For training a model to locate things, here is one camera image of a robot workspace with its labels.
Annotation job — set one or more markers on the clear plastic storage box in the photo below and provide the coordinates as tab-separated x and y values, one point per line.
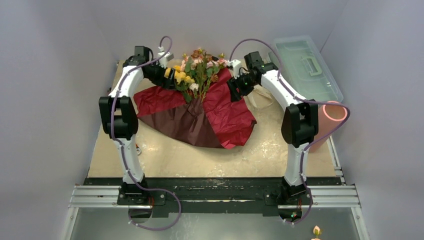
304	68

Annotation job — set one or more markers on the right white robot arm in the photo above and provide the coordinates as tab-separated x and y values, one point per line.
300	122

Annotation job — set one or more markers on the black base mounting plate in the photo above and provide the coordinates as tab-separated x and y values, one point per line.
217	195

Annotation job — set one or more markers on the small pink flower bud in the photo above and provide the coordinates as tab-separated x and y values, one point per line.
317	233

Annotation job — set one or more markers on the pink cylindrical vase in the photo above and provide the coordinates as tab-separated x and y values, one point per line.
329	117

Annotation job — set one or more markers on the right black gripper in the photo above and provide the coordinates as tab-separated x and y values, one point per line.
234	88

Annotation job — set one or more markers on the flower bouquet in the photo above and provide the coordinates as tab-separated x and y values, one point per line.
199	111

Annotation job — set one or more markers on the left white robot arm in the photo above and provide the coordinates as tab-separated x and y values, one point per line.
119	118

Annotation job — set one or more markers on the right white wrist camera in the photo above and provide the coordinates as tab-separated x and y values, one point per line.
235	65

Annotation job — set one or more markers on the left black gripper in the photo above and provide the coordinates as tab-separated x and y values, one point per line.
167	83

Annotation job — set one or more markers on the cream ribbon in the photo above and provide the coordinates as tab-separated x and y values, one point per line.
260	98

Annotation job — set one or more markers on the aluminium rail frame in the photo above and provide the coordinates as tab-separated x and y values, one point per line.
335	207

